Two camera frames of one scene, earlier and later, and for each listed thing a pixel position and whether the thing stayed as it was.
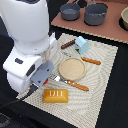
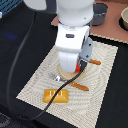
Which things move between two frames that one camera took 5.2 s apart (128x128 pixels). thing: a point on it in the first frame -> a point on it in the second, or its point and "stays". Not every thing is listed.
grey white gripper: x=24 y=70 -> x=73 y=44
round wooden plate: x=72 y=69 stays
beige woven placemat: x=77 y=90 stays
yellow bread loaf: x=55 y=96 stays
